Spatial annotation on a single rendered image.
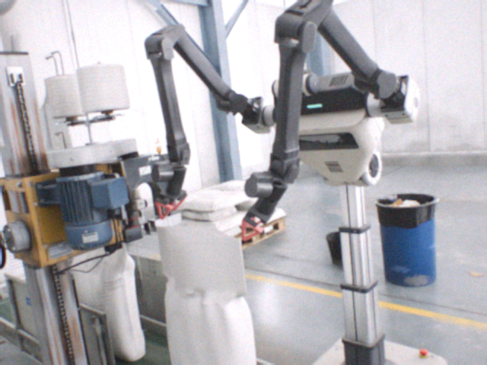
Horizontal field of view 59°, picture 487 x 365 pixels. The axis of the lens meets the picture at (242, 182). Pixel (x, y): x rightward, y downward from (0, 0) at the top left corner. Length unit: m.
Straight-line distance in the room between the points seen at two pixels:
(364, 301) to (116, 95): 1.28
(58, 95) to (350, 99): 1.07
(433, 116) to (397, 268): 6.17
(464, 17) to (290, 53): 8.38
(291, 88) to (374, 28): 8.89
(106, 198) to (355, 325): 1.18
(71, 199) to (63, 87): 0.48
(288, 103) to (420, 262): 2.64
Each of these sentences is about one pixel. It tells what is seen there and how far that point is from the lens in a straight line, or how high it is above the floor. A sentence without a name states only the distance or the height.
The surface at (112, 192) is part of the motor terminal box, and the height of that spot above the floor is 1.27.
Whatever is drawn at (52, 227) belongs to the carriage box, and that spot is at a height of 1.15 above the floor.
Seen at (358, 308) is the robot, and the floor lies 0.60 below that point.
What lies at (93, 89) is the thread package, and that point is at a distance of 1.55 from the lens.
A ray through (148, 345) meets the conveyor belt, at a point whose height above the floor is 0.38.
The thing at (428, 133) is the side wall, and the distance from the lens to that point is 9.57.
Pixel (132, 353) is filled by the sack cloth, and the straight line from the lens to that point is 2.26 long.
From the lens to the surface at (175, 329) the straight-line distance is 1.81.
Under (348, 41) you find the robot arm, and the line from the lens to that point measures 1.23.
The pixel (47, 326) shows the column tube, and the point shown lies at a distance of 1.79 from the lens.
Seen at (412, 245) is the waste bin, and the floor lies 0.34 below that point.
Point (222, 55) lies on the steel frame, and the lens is 7.62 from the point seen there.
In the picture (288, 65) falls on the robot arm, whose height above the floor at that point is 1.57.
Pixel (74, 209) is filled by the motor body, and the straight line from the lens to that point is 1.50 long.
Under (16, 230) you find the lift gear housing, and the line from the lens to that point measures 1.66.
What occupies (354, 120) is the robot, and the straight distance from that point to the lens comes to 1.55.
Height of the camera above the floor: 1.47
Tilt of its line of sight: 9 degrees down
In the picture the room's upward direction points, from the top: 7 degrees counter-clockwise
